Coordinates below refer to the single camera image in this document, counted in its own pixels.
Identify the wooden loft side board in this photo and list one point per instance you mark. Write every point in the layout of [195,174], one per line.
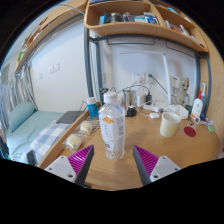
[50,26]

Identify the teal pillow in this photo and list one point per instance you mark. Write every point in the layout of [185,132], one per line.
[20,115]

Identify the blue squeeze bottle white nozzle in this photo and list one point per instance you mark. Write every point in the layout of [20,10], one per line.
[202,88]

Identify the grey metal bed frame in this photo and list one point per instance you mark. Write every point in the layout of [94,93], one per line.
[88,66]

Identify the white desk lamp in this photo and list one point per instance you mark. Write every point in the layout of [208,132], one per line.
[165,73]

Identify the wrapped pale bun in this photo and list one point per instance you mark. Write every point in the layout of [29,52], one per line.
[74,141]
[86,127]

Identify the blue bottle with white cap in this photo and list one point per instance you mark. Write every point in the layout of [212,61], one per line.
[92,108]

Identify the small black charger block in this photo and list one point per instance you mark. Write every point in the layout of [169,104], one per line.
[131,111]

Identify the white power strip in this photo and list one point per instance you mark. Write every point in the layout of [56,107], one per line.
[150,108]

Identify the small white oval device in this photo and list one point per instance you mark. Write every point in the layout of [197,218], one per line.
[154,115]

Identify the flat round red coaster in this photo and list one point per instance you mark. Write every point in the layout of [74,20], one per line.
[190,131]

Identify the white wall light switch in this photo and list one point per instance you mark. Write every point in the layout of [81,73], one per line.
[54,68]

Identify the wooden tree figurine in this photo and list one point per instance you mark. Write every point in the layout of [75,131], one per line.
[184,91]

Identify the steel mug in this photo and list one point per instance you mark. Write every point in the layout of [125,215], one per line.
[128,98]

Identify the green gel bottle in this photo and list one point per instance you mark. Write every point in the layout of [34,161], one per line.
[211,128]

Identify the blue checked blanket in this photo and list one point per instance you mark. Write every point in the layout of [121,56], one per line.
[46,138]

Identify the white double wall socket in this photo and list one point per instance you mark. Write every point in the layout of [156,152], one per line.
[143,77]

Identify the teal bed mattress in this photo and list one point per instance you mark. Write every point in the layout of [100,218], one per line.
[30,128]

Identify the black plug adapter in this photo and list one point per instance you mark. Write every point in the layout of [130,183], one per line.
[148,98]

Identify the white charger block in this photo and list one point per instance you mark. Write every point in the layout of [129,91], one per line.
[140,100]

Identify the pale yellow cup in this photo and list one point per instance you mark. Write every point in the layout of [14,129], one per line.
[169,126]

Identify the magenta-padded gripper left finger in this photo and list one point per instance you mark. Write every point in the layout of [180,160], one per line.
[63,166]

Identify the clear plastic water bottle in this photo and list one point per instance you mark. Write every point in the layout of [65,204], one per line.
[112,130]

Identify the dark grey laptop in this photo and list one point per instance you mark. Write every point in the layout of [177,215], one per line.
[68,117]

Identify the wooden shelf unit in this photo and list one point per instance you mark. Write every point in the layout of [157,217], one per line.
[133,28]

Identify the white pump lotion bottle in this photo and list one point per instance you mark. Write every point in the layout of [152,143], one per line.
[196,110]

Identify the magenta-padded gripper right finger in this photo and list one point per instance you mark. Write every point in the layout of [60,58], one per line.
[160,168]

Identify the white folded paper box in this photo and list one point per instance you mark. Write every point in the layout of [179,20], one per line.
[178,110]

